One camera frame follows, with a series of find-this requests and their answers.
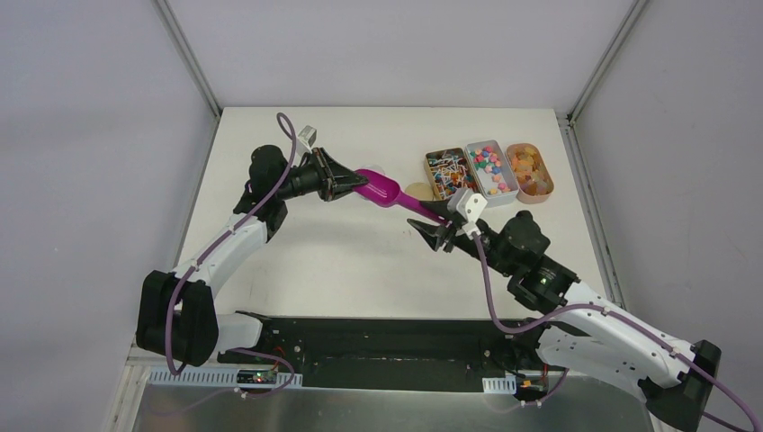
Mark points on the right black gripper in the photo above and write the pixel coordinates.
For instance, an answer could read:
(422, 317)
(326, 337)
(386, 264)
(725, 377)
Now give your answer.
(434, 235)

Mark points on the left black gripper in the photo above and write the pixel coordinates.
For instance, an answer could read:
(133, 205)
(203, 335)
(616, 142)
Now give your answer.
(321, 175)

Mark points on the magenta plastic scoop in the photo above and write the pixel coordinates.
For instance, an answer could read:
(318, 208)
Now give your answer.
(386, 192)

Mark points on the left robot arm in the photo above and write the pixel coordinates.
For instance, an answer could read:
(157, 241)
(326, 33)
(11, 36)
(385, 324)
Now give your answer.
(177, 317)

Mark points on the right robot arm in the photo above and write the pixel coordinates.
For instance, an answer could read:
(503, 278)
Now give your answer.
(579, 329)

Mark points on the white box of colourful candies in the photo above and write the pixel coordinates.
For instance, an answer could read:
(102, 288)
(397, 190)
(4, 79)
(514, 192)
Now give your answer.
(493, 172)

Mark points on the gold jar lid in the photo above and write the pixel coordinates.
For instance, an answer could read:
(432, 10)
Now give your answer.
(420, 191)

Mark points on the gold tin of lollipops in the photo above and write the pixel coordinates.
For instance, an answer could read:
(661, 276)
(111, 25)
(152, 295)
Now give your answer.
(448, 170)

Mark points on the orange tray of gummies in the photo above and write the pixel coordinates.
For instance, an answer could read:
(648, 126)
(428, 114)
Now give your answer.
(535, 184)

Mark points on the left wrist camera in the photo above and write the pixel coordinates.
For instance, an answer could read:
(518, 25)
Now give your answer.
(306, 139)

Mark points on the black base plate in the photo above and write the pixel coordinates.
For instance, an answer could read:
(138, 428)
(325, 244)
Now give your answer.
(425, 355)

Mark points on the right white cable duct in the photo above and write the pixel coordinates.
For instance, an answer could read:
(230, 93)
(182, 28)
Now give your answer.
(499, 385)

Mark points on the left aluminium frame post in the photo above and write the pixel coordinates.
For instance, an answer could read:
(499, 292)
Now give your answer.
(184, 49)

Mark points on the aluminium frame post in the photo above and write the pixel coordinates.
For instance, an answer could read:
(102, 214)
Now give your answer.
(622, 34)
(184, 49)

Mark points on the right aluminium frame post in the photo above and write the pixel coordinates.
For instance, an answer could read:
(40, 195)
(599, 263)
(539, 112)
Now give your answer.
(622, 34)

